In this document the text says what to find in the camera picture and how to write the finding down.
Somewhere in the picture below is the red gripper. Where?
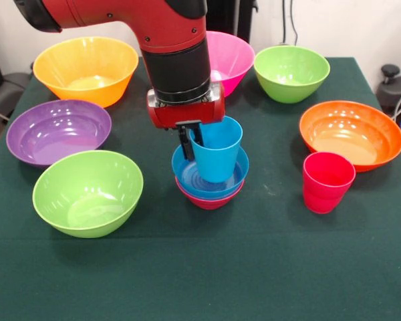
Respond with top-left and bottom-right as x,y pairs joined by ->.
146,82 -> 227,161

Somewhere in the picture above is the blue plastic cup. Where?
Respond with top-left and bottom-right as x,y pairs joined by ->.
188,116 -> 244,184

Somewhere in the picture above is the small blue plastic bowl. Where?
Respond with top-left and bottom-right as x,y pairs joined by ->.
171,144 -> 250,201

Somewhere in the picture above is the light green plastic bowl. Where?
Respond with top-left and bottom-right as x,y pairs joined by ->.
31,149 -> 144,239
253,45 -> 331,104

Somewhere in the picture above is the small red plastic bowl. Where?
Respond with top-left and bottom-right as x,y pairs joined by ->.
174,176 -> 246,211

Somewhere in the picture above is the large pink plastic bowl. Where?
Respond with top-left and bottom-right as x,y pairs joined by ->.
205,30 -> 256,98

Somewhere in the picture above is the dark green table cloth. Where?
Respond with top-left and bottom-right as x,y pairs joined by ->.
0,56 -> 401,321

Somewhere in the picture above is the large yellow-orange plastic bowl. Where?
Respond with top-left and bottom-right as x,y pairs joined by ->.
32,36 -> 140,109

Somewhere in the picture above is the shallow purple plastic bowl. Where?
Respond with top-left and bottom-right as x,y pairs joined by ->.
6,99 -> 112,167

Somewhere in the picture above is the red plastic cup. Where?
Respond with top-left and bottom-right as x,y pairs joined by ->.
302,150 -> 357,215

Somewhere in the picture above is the shallow orange plastic bowl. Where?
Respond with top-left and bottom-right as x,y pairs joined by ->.
299,100 -> 401,173

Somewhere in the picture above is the black floor stand base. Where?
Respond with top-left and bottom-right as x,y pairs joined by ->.
376,64 -> 401,116

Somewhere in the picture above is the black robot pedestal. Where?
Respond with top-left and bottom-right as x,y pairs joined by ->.
205,0 -> 255,43

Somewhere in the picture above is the black wall cable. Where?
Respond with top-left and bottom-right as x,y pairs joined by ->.
289,0 -> 299,46
281,0 -> 287,44

